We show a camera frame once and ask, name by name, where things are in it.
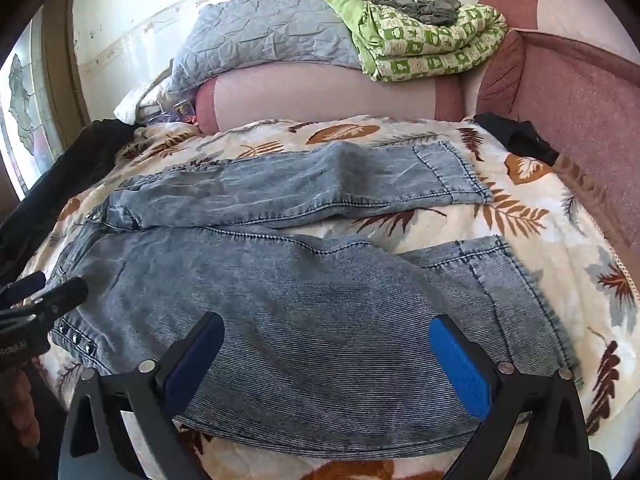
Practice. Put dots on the stained glass window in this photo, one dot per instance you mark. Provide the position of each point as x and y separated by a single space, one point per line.
25 147

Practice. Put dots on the pink sofa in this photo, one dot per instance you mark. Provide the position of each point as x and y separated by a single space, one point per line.
567 66

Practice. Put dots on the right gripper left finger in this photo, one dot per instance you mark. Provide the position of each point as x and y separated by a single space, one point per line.
96 444

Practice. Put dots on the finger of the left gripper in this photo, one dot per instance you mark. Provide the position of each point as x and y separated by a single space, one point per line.
56 303
16 292

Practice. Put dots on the leaf pattern fleece blanket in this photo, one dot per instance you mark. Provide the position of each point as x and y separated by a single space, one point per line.
592 286

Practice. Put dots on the grey quilted blanket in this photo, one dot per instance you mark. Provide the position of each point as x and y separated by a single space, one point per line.
238 34

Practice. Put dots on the green patterned folded blanket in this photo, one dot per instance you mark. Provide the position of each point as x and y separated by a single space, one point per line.
392 46

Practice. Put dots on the white cloth by armrest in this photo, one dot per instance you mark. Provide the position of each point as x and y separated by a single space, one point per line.
138 106

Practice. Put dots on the black cloth right side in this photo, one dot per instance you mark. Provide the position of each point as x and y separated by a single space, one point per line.
518 138

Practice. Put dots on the colourful small package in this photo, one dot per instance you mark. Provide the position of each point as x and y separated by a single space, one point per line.
184 112

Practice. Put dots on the black garment on armrest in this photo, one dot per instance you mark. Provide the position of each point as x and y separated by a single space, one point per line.
89 159

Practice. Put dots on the grey denim jeans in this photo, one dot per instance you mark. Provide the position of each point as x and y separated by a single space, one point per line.
326 348

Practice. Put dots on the dark grey folded cloth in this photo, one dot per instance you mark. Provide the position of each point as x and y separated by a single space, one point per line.
428 12

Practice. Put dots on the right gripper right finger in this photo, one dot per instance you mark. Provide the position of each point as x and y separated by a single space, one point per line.
555 444

